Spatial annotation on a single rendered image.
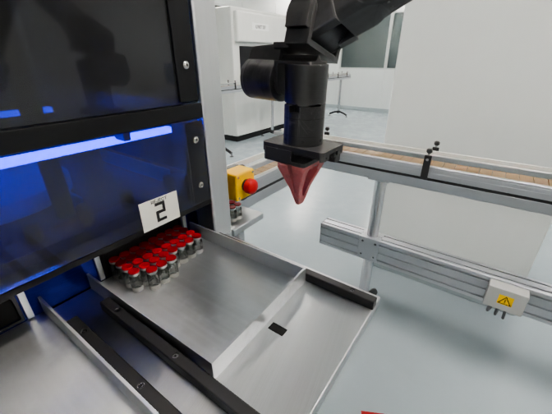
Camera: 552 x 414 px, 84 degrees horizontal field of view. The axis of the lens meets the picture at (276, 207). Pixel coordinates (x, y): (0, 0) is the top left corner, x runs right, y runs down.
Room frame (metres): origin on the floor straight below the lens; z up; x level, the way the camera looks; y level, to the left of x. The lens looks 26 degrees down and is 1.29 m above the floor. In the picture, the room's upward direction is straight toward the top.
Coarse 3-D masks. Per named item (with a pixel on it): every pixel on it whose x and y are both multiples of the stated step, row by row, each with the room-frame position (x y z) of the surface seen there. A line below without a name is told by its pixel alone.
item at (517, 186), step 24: (360, 144) 1.26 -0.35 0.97; (384, 144) 1.26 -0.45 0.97; (336, 168) 1.29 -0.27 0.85; (360, 168) 1.23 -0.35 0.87; (384, 168) 1.17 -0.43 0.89; (408, 168) 1.12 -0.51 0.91; (432, 168) 1.07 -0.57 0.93; (456, 168) 1.06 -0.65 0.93; (480, 168) 1.06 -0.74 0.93; (504, 168) 0.97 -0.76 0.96; (528, 168) 0.98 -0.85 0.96; (456, 192) 1.01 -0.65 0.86; (480, 192) 0.97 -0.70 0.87; (504, 192) 0.94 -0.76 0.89; (528, 192) 0.90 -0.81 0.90
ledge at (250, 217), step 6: (246, 210) 0.82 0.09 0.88; (252, 210) 0.82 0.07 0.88; (246, 216) 0.79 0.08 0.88; (252, 216) 0.79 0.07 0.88; (258, 216) 0.79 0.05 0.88; (240, 222) 0.75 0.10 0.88; (246, 222) 0.75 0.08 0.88; (252, 222) 0.77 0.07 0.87; (234, 228) 0.72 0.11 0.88; (240, 228) 0.73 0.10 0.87; (246, 228) 0.75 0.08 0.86; (234, 234) 0.71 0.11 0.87
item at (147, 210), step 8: (176, 192) 0.58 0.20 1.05; (152, 200) 0.53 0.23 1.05; (160, 200) 0.54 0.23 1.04; (168, 200) 0.56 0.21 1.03; (176, 200) 0.57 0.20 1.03; (144, 208) 0.51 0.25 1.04; (152, 208) 0.53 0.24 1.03; (160, 208) 0.54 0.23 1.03; (168, 208) 0.56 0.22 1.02; (176, 208) 0.57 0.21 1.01; (144, 216) 0.51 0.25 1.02; (152, 216) 0.53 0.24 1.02; (160, 216) 0.54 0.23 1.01; (168, 216) 0.55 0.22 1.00; (176, 216) 0.57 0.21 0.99; (144, 224) 0.51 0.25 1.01; (152, 224) 0.52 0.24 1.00; (160, 224) 0.54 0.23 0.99; (144, 232) 0.51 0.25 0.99
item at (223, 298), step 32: (192, 224) 0.68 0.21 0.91; (224, 256) 0.58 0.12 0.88; (256, 256) 0.56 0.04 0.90; (96, 288) 0.46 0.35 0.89; (128, 288) 0.48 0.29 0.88; (160, 288) 0.48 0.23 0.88; (192, 288) 0.48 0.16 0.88; (224, 288) 0.48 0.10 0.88; (256, 288) 0.48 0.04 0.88; (288, 288) 0.45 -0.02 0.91; (160, 320) 0.39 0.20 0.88; (192, 320) 0.39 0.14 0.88; (224, 320) 0.39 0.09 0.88; (256, 320) 0.37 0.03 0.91; (192, 352) 0.31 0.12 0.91; (224, 352) 0.31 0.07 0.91
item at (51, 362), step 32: (32, 320) 0.39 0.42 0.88; (64, 320) 0.36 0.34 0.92; (0, 352) 0.33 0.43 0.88; (32, 352) 0.33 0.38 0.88; (64, 352) 0.33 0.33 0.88; (96, 352) 0.30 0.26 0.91; (0, 384) 0.28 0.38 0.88; (32, 384) 0.28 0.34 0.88; (64, 384) 0.28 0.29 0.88; (96, 384) 0.28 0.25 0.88; (128, 384) 0.25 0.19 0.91
